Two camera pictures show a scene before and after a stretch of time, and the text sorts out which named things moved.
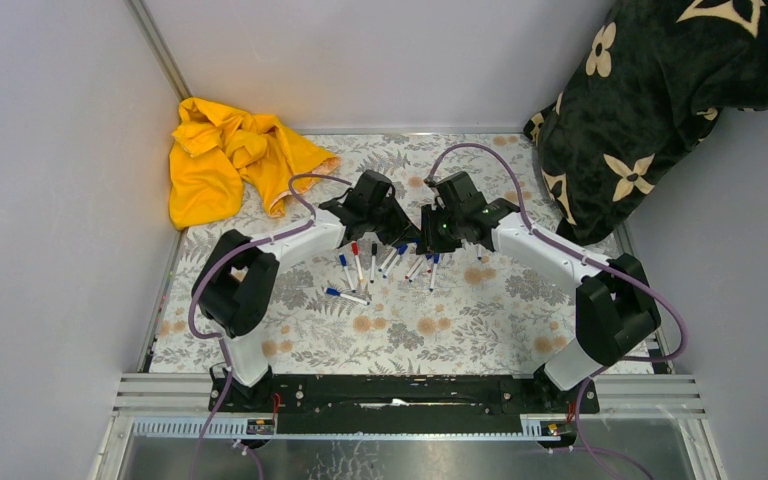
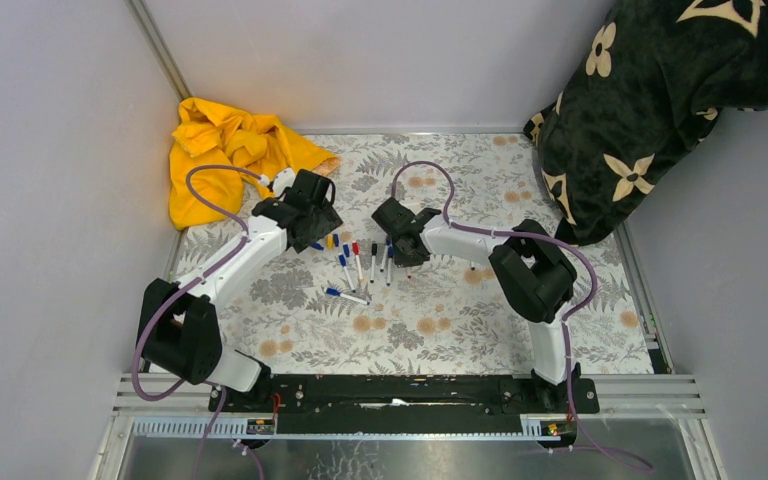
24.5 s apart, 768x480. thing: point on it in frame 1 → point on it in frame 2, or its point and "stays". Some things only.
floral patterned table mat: [488, 304] stays
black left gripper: [402, 229] → [328, 220]
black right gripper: [429, 242] → [402, 261]
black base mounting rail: [405, 403] stays
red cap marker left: [355, 252] stays
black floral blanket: [647, 87] stays
